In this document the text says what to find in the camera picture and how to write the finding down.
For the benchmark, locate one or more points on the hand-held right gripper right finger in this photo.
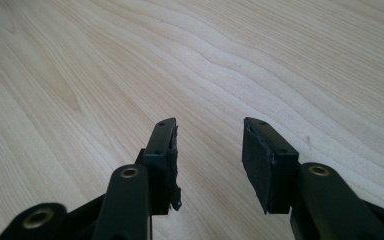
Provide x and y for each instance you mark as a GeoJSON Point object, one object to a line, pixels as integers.
{"type": "Point", "coordinates": [270, 170]}

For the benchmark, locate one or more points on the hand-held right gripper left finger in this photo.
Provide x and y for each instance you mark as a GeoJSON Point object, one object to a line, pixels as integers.
{"type": "Point", "coordinates": [161, 160]}

